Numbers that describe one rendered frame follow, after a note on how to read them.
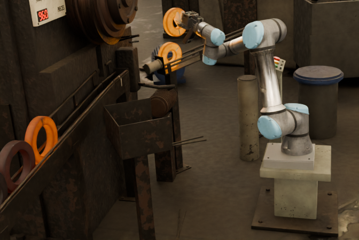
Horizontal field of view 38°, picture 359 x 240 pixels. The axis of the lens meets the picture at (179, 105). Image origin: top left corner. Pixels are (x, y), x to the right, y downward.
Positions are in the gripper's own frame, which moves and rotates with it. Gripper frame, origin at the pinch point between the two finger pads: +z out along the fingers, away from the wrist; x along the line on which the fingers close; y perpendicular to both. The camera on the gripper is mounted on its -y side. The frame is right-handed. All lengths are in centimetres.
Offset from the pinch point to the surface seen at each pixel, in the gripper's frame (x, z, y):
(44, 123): 103, -49, -6
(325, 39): -172, 11, -52
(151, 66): 15.3, -1.6, -24.7
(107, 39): 52, -12, 3
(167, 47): 2.6, 1.2, -17.0
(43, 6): 84, -13, 25
